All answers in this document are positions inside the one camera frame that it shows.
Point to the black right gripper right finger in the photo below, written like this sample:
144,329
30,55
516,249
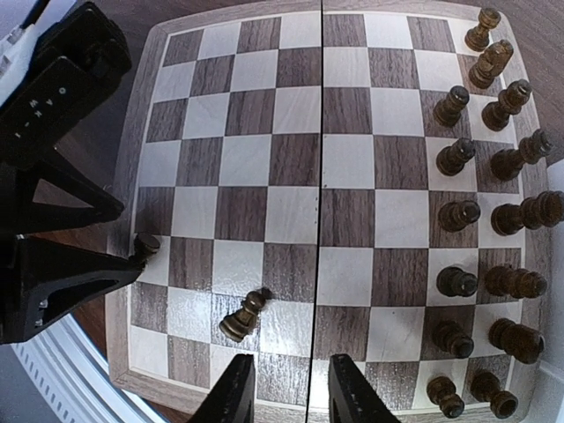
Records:
352,399

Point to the dark chess rook piece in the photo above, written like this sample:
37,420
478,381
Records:
486,387

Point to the dark chess queen piece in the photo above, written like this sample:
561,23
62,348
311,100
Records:
507,164

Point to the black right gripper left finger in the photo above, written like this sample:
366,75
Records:
232,398

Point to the dark chess king piece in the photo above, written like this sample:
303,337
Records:
544,210

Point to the wooden chessboard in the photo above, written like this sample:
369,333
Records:
291,146

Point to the aluminium frame rail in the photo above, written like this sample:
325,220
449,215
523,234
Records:
72,376

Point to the dark chess pawn piece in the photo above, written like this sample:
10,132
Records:
442,392

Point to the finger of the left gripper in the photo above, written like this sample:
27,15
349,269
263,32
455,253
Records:
21,214
42,281

